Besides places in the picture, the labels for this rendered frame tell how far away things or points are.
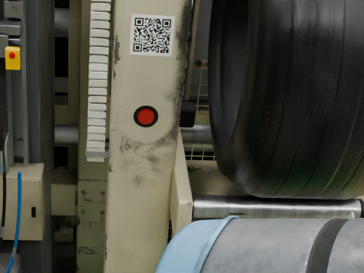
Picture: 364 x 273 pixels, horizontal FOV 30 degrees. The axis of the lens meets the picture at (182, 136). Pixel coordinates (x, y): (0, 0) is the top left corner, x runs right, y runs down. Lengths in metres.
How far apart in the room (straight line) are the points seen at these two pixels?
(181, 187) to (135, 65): 0.24
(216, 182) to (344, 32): 0.62
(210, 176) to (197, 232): 1.09
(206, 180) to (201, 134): 0.11
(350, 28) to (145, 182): 0.51
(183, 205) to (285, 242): 0.79
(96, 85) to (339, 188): 0.47
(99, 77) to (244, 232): 0.80
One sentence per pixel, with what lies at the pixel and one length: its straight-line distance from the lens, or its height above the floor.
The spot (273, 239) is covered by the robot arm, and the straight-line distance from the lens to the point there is 0.46.
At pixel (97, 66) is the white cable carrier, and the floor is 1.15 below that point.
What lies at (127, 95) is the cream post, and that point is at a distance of 1.24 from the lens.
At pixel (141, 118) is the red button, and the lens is 1.25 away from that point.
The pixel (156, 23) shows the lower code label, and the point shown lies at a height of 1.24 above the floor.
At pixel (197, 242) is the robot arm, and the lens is 0.48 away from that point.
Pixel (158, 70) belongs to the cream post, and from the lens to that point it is 1.22.
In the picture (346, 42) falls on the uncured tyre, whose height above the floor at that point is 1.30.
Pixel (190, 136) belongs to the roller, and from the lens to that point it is 1.52.
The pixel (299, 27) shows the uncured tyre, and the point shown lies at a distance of 1.04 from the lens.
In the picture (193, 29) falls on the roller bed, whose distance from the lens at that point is 1.61.
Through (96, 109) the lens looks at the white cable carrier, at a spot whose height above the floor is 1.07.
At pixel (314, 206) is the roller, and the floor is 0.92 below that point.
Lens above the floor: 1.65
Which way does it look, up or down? 29 degrees down
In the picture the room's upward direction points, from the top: 6 degrees clockwise
